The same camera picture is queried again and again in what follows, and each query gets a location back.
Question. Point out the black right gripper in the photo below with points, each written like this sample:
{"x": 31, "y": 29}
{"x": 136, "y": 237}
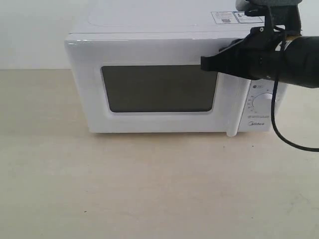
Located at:
{"x": 257, "y": 56}

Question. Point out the white microwave door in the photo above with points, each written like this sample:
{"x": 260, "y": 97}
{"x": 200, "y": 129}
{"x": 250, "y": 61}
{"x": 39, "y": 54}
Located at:
{"x": 133, "y": 85}

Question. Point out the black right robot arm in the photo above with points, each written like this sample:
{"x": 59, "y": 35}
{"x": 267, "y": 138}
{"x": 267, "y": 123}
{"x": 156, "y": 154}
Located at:
{"x": 302, "y": 51}

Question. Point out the white printed paper sheet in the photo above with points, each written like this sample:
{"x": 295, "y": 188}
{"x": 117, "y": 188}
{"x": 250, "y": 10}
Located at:
{"x": 235, "y": 17}

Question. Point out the white Midea microwave oven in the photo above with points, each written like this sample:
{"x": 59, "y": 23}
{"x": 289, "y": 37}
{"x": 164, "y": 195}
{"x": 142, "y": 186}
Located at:
{"x": 176, "y": 19}

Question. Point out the lower white timer knob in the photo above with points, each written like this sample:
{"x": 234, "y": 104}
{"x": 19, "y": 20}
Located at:
{"x": 262, "y": 103}

